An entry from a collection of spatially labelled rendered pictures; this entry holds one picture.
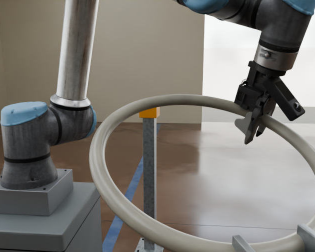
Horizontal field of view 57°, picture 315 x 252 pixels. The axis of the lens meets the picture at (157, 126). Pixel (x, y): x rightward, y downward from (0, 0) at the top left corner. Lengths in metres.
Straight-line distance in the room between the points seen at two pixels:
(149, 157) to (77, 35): 1.16
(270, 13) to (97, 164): 0.47
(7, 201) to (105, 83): 6.13
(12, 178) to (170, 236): 0.74
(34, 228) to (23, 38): 7.03
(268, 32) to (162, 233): 0.47
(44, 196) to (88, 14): 0.62
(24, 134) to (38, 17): 6.75
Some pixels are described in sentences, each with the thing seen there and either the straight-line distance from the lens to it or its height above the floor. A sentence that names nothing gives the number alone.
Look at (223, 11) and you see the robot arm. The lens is 0.64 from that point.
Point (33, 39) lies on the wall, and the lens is 7.74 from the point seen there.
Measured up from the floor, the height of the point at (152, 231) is 1.11.
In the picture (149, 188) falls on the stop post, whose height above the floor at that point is 0.49.
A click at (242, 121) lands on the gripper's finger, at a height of 1.20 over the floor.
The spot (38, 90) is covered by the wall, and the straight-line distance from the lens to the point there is 7.73.
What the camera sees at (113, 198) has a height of 1.13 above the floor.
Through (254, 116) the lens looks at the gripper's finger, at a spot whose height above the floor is 1.22.
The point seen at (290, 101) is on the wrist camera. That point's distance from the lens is 0.74.
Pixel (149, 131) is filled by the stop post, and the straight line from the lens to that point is 1.97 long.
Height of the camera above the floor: 1.34
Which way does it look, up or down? 12 degrees down
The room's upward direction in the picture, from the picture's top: straight up
